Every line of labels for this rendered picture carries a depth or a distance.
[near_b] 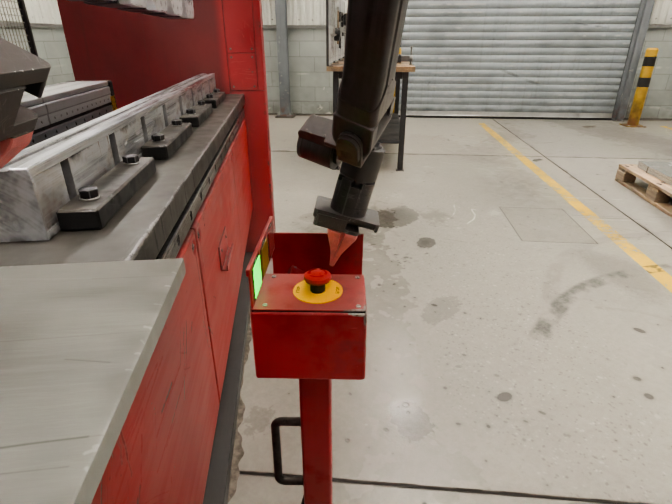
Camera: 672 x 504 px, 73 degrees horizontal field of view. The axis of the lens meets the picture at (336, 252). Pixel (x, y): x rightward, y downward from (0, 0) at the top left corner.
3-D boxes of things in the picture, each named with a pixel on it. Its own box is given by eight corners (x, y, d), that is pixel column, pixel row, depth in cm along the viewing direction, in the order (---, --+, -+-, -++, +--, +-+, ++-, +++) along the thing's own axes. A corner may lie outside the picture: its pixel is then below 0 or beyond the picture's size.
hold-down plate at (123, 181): (102, 230, 61) (97, 209, 60) (60, 231, 61) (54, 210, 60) (156, 171, 88) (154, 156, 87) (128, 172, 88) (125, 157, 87)
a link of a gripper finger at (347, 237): (305, 248, 78) (318, 198, 74) (345, 258, 78) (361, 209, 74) (301, 266, 71) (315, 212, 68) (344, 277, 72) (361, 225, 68)
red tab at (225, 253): (228, 270, 121) (225, 247, 118) (220, 271, 120) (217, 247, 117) (233, 247, 134) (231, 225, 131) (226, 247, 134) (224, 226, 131)
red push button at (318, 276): (331, 301, 64) (331, 279, 62) (302, 301, 64) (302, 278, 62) (332, 287, 68) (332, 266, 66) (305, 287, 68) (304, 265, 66)
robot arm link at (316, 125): (358, 143, 57) (387, 99, 60) (281, 115, 60) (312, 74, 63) (358, 199, 67) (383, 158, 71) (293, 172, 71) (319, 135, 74)
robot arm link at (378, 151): (380, 147, 63) (392, 143, 68) (336, 131, 65) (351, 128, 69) (366, 193, 66) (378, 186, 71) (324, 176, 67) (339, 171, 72)
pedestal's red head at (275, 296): (365, 381, 66) (368, 271, 58) (255, 379, 66) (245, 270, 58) (361, 307, 84) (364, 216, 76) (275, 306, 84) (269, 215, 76)
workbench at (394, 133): (408, 172, 415) (421, -17, 351) (327, 170, 422) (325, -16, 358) (400, 135, 578) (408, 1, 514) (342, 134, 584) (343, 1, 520)
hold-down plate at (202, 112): (199, 127, 133) (197, 116, 132) (180, 127, 133) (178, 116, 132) (212, 112, 160) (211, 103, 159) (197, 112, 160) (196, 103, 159)
